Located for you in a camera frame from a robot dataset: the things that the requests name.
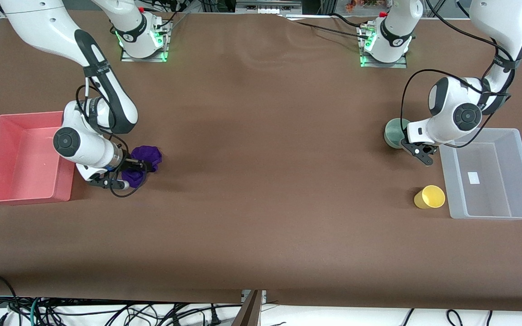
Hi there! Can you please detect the metal base plate left arm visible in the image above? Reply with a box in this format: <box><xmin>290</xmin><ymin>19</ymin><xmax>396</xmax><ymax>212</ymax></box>
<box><xmin>359</xmin><ymin>23</ymin><xmax>408</xmax><ymax>68</ymax></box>

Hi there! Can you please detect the short black table cable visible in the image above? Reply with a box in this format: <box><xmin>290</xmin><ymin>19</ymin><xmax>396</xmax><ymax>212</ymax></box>
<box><xmin>331</xmin><ymin>13</ymin><xmax>364</xmax><ymax>27</ymax></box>

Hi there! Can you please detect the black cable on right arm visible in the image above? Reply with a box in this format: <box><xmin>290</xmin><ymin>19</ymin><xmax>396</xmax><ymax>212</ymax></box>
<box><xmin>75</xmin><ymin>77</ymin><xmax>149</xmax><ymax>199</ymax></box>

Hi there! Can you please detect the pink plastic bin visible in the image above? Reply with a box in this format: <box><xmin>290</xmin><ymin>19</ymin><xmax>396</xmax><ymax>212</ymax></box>
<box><xmin>0</xmin><ymin>111</ymin><xmax>77</xmax><ymax>203</ymax></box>

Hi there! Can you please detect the orange background object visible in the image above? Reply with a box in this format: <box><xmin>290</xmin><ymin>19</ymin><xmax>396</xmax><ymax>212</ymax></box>
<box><xmin>345</xmin><ymin>0</ymin><xmax>382</xmax><ymax>12</ymax></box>

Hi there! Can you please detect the metal base plate right arm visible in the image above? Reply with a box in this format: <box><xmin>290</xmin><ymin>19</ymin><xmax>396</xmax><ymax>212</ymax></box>
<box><xmin>121</xmin><ymin>20</ymin><xmax>170</xmax><ymax>62</ymax></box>

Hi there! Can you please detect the long black table cable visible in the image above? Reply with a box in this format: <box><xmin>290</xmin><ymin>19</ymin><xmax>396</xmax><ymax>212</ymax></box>
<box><xmin>284</xmin><ymin>17</ymin><xmax>370</xmax><ymax>41</ymax></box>

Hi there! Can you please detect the black floor cable tangle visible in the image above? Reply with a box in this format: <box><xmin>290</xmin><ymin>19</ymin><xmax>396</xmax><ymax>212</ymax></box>
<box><xmin>39</xmin><ymin>303</ymin><xmax>243</xmax><ymax>326</ymax></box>

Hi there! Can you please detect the yellow cup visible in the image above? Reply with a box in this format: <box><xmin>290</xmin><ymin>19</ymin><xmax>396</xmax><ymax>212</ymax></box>
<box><xmin>414</xmin><ymin>185</ymin><xmax>446</xmax><ymax>210</ymax></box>

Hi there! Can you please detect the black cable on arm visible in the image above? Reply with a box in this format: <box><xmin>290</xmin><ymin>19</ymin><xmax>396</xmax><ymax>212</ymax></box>
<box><xmin>400</xmin><ymin>0</ymin><xmax>522</xmax><ymax>150</ymax></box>
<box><xmin>75</xmin><ymin>77</ymin><xmax>149</xmax><ymax>199</ymax></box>

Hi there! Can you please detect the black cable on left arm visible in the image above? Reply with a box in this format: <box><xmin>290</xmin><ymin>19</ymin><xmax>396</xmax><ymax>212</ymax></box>
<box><xmin>400</xmin><ymin>0</ymin><xmax>522</xmax><ymax>150</ymax></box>

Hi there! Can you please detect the metal post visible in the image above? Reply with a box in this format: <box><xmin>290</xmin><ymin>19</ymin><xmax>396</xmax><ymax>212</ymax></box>
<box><xmin>233</xmin><ymin>290</ymin><xmax>262</xmax><ymax>326</ymax></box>

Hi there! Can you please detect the purple cloth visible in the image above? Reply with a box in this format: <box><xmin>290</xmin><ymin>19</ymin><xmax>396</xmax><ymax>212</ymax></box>
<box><xmin>121</xmin><ymin>145</ymin><xmax>163</xmax><ymax>188</ymax></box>

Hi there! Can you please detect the white power strip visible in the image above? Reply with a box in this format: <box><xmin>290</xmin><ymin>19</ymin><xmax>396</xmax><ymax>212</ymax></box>
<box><xmin>236</xmin><ymin>0</ymin><xmax>302</xmax><ymax>14</ymax></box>

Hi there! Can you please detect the translucent plastic bin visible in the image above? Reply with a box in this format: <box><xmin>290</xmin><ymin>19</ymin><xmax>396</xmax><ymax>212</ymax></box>
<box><xmin>438</xmin><ymin>128</ymin><xmax>522</xmax><ymax>220</ymax></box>

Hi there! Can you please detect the pale green bowl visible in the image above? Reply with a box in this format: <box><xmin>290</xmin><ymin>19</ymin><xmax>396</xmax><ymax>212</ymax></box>
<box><xmin>384</xmin><ymin>118</ymin><xmax>412</xmax><ymax>149</ymax></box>

